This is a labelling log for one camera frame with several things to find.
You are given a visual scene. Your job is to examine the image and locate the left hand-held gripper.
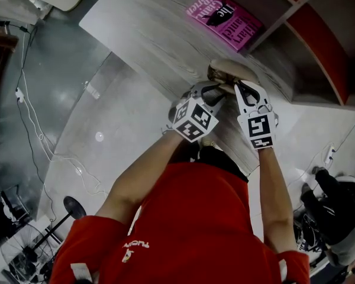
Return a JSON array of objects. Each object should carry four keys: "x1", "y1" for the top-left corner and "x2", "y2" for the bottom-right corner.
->
[{"x1": 161, "y1": 80, "x2": 228, "y2": 143}]

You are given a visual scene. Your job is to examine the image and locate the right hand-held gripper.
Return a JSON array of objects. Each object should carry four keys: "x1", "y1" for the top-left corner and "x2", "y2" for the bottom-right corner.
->
[{"x1": 234, "y1": 80, "x2": 279, "y2": 151}]

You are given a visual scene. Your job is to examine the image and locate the beige round object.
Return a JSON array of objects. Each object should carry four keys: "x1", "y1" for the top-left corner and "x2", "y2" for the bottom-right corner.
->
[{"x1": 207, "y1": 58, "x2": 260, "y2": 96}]

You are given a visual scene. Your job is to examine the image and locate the person's right forearm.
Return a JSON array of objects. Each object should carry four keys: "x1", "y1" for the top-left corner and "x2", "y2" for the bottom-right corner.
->
[{"x1": 255, "y1": 147, "x2": 299, "y2": 254}]

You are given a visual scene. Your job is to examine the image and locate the person's left forearm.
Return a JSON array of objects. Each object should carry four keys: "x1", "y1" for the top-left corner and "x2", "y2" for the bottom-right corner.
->
[{"x1": 95, "y1": 130, "x2": 185, "y2": 225}]

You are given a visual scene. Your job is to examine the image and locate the person's black shorts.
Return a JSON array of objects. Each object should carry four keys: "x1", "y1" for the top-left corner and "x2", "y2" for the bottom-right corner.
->
[{"x1": 167, "y1": 142, "x2": 250, "y2": 183}]

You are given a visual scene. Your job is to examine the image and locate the pink book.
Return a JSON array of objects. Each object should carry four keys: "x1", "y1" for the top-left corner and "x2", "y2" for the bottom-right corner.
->
[{"x1": 185, "y1": 0, "x2": 263, "y2": 53}]

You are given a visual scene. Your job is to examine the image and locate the grey wooden desk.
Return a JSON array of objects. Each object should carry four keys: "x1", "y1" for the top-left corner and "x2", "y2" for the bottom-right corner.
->
[{"x1": 78, "y1": 0, "x2": 294, "y2": 178}]

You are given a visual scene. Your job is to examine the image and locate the grey and red shelf unit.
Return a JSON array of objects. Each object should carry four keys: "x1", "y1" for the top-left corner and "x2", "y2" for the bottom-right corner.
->
[{"x1": 192, "y1": 0, "x2": 355, "y2": 109}]

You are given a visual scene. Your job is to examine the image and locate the white power strip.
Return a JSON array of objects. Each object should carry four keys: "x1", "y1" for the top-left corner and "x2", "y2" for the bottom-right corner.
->
[{"x1": 324, "y1": 144, "x2": 337, "y2": 163}]

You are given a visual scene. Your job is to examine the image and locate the person's red shirt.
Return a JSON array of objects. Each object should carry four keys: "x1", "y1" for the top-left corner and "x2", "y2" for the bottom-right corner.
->
[{"x1": 49, "y1": 162, "x2": 312, "y2": 284}]

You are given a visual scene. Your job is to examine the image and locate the black fan stand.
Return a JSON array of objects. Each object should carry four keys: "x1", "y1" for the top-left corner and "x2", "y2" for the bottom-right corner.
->
[{"x1": 0, "y1": 195, "x2": 87, "y2": 279}]

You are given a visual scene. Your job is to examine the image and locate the white plug adapter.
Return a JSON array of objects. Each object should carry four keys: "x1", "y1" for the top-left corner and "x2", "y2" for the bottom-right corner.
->
[{"x1": 14, "y1": 87, "x2": 27, "y2": 104}]

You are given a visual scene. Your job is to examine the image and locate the dark wooden cabinet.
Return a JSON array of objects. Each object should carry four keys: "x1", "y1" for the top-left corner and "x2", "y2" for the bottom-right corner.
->
[{"x1": 0, "y1": 24, "x2": 20, "y2": 117}]

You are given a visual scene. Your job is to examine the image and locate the thin black floor cable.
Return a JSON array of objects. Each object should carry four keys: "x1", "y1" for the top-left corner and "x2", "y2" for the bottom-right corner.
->
[{"x1": 334, "y1": 112, "x2": 355, "y2": 147}]

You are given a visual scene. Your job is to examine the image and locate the long white cable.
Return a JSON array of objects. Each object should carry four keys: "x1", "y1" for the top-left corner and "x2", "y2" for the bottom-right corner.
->
[{"x1": 20, "y1": 31, "x2": 109, "y2": 197}]

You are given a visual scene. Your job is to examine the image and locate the long black cable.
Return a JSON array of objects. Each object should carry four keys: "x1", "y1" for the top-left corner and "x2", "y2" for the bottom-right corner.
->
[{"x1": 5, "y1": 22, "x2": 59, "y2": 224}]

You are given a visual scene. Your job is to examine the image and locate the white harness strap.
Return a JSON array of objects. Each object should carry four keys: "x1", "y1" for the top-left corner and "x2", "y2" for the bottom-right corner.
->
[{"x1": 70, "y1": 263, "x2": 93, "y2": 284}]

